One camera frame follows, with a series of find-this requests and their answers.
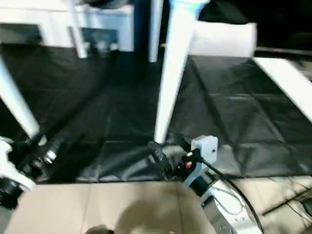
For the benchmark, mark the black table mat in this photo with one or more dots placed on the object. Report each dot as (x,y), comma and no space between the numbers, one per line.
(219,97)

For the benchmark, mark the small white cup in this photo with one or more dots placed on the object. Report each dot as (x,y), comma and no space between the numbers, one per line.
(100,45)
(113,47)

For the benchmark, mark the white sideboard cabinet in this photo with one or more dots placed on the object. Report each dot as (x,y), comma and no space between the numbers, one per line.
(56,26)

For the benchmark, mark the black cabinet with gold label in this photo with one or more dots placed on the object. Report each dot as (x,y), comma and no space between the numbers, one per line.
(141,24)

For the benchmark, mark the black stand leg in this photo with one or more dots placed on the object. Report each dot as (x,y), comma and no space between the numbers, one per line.
(304,195)

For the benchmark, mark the white flat board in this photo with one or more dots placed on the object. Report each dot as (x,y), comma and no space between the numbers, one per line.
(287,78)

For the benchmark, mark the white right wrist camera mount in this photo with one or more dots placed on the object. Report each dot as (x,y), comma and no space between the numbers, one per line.
(207,148)

